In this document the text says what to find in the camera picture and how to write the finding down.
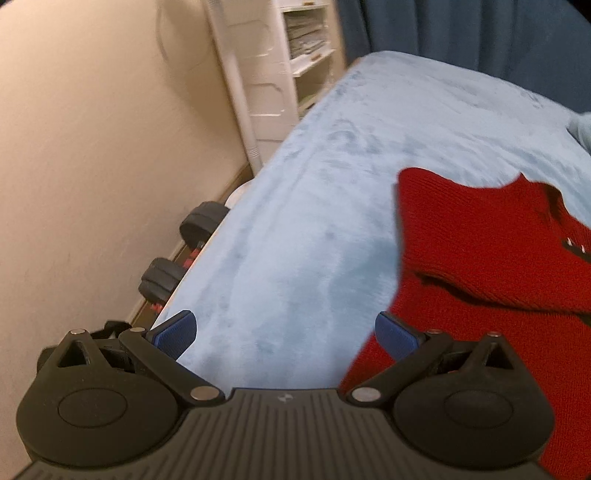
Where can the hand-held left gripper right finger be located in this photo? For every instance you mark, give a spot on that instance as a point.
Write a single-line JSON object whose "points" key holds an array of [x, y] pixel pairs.
{"points": [[395, 334]]}

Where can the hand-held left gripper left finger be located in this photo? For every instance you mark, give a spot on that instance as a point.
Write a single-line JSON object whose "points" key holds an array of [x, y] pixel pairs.
{"points": [[175, 334]]}

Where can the red knitted cardigan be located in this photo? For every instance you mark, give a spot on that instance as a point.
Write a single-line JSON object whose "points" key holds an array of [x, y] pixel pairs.
{"points": [[485, 240]]}

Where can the bed with light blue sheet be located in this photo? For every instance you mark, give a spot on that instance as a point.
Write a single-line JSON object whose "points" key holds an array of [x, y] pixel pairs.
{"points": [[323, 207]]}

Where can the white standing fan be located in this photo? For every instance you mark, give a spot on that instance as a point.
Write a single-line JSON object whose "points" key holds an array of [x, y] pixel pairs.
{"points": [[240, 115]]}

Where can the white bookshelf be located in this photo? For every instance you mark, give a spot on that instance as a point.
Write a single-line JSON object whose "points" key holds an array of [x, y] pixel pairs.
{"points": [[277, 92]]}

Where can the light blue fleece blanket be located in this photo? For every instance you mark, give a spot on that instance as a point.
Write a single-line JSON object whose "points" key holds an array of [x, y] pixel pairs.
{"points": [[581, 129]]}

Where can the dark blue curtain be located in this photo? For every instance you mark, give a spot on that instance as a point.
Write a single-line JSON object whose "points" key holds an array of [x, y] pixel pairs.
{"points": [[461, 37]]}

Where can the stack of magazines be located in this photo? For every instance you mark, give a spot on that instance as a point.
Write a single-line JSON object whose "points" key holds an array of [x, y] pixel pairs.
{"points": [[304, 34]]}

